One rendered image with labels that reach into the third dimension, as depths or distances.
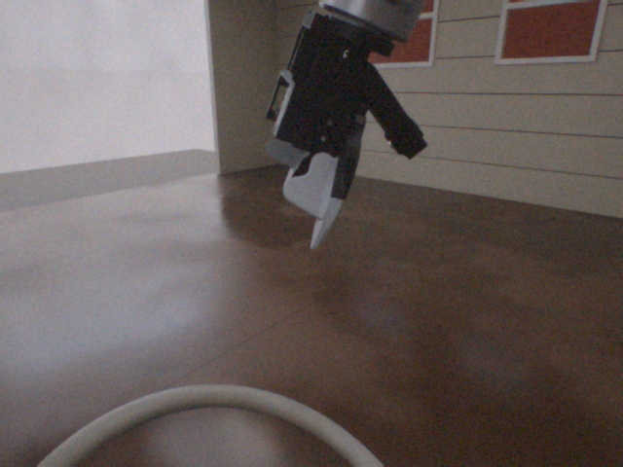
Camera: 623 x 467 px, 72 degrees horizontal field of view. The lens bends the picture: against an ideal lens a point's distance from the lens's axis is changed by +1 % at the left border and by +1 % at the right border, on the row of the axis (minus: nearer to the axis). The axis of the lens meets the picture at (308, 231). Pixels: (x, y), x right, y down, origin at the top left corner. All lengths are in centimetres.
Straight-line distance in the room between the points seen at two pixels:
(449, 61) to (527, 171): 199
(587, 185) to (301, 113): 639
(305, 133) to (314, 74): 5
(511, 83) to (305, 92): 646
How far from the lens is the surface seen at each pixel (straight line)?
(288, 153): 51
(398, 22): 41
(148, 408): 60
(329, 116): 41
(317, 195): 40
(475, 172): 704
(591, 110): 662
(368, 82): 43
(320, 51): 41
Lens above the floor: 163
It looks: 19 degrees down
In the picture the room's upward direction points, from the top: straight up
